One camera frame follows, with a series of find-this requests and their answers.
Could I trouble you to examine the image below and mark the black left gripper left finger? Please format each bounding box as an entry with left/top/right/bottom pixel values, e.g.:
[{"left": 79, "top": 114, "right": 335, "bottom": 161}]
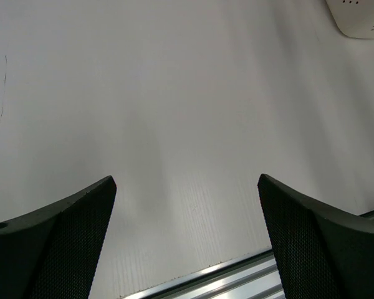
[{"left": 0, "top": 176, "right": 117, "bottom": 298}]

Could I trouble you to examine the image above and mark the aluminium table frame rail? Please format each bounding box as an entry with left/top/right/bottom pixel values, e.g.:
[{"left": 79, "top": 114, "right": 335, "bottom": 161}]
[{"left": 117, "top": 207, "right": 374, "bottom": 299}]

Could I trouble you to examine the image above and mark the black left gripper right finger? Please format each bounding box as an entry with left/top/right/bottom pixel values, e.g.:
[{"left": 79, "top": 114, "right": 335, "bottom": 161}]
[{"left": 257, "top": 174, "right": 374, "bottom": 298}]

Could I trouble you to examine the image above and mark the white perforated laundry basket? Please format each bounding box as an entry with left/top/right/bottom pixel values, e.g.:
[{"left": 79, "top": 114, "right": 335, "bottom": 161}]
[{"left": 325, "top": 0, "right": 374, "bottom": 39}]

